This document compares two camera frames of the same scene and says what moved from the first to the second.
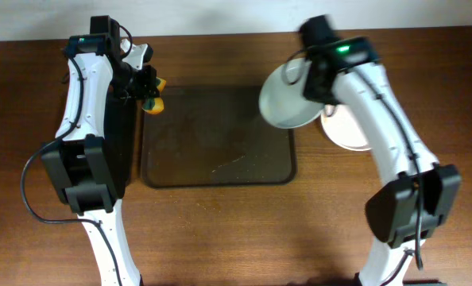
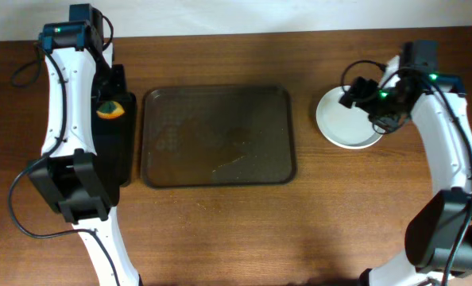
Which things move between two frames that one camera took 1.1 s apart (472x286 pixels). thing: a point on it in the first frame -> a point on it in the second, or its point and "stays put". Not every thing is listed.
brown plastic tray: x=214 y=136 stays put
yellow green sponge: x=155 y=106 -> x=110 y=110
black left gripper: x=148 y=85 -> x=111 y=129
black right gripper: x=313 y=89 -> x=363 y=92
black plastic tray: x=120 y=134 stays put
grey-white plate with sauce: x=284 y=104 -> x=345 y=127
